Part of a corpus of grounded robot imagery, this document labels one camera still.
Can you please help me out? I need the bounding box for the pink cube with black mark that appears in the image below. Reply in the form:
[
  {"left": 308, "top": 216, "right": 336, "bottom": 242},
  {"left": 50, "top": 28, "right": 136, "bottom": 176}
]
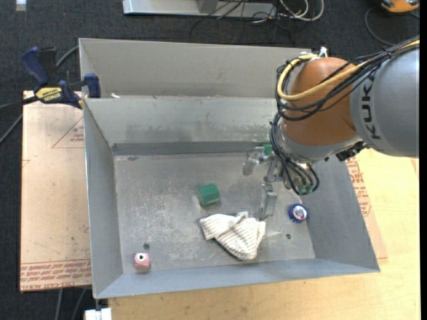
[{"left": 133, "top": 252, "right": 152, "bottom": 273}]

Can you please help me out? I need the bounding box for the white knitted cloth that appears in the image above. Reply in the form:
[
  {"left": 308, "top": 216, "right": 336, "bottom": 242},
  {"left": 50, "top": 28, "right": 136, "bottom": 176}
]
[{"left": 199, "top": 211, "right": 267, "bottom": 262}]

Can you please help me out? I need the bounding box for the blue round toy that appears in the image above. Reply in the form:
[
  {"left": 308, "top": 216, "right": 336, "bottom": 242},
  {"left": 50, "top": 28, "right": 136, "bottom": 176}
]
[{"left": 288, "top": 203, "right": 310, "bottom": 225}]

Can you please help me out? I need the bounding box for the green cylinder block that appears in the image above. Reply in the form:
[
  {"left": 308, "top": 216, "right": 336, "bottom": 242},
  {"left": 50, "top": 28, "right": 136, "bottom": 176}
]
[{"left": 195, "top": 183, "right": 222, "bottom": 207}]

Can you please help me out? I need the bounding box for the grey metal bin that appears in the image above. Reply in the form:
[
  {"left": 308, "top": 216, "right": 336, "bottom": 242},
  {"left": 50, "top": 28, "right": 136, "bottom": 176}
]
[{"left": 78, "top": 37, "right": 381, "bottom": 300}]

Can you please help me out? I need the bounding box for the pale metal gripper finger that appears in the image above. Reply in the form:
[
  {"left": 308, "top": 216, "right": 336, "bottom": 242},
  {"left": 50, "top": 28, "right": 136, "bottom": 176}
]
[
  {"left": 256, "top": 183, "right": 279, "bottom": 221},
  {"left": 242, "top": 146, "right": 268, "bottom": 176}
]

